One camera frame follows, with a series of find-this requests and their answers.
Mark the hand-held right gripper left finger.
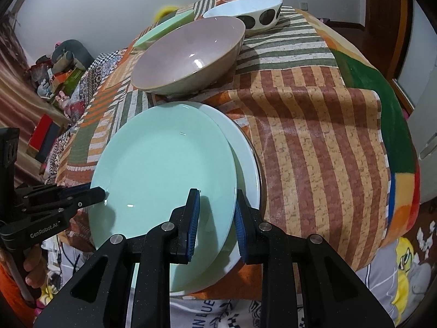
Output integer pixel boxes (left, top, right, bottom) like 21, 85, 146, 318
32, 188, 202, 328

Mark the striped patchwork blanket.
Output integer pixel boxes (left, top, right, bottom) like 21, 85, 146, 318
44, 0, 391, 301

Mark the patterned bed sheet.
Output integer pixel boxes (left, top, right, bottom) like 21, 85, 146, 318
41, 49, 137, 185

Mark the mint green plate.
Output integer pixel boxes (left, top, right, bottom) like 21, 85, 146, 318
89, 103, 238, 294

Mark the person's left hand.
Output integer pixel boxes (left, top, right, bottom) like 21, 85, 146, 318
19, 244, 46, 303

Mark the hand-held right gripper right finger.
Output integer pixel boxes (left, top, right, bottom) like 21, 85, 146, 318
234, 189, 395, 328

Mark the pink bunny toy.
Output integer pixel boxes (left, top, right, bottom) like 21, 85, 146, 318
55, 92, 74, 115

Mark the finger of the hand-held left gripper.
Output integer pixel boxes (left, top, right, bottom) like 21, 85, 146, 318
17, 183, 92, 201
20, 187, 106, 225

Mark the grey plush pillow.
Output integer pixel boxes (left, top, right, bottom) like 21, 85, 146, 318
51, 39, 94, 72

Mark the pile of toys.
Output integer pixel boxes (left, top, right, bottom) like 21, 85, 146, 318
29, 53, 69, 96

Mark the striped brown curtain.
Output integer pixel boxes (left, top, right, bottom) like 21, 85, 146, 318
0, 14, 69, 178

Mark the white bowl with black dots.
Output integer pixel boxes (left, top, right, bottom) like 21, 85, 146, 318
203, 0, 283, 36

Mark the mint green bowl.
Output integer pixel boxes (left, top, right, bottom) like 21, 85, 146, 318
132, 8, 195, 50

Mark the pink bowl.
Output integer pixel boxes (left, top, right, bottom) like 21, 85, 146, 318
131, 17, 246, 95

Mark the red box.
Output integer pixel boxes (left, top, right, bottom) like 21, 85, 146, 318
26, 114, 53, 158

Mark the green storage box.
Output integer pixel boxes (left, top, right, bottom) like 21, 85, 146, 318
51, 68, 84, 96

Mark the colourful fleece blanket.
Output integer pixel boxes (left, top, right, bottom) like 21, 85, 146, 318
294, 7, 422, 250

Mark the white plate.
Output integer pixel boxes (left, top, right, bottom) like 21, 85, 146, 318
178, 102, 262, 281

